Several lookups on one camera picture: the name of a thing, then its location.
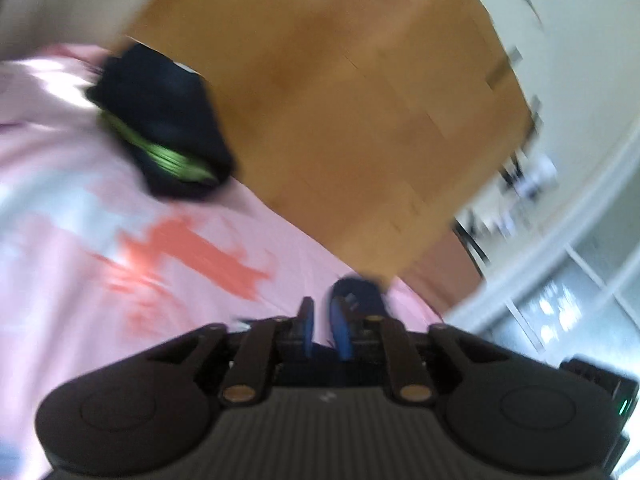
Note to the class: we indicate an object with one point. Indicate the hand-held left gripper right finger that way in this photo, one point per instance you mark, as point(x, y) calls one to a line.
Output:
point(341, 332)

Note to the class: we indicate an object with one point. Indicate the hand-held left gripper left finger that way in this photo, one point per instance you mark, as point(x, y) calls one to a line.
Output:
point(306, 332)

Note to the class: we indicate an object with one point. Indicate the navy garment red striped hem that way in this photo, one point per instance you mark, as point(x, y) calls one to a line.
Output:
point(365, 290)

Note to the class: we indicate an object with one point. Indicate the brown cushion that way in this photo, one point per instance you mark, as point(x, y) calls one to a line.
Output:
point(440, 275)

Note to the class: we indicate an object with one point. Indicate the green knit garment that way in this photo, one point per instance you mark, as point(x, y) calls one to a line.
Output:
point(170, 160)

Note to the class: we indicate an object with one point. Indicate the wooden headboard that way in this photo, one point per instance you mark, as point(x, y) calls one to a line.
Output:
point(350, 110)

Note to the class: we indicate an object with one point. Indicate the white power adapter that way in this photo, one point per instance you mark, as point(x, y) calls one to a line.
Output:
point(532, 172)

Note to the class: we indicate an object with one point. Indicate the pink printed bedsheet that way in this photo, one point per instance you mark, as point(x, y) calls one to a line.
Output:
point(75, 210)

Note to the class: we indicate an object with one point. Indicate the folded navy garment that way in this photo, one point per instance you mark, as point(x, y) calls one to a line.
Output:
point(165, 105)

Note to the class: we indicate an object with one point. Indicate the white window frame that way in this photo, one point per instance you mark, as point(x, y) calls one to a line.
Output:
point(575, 200)

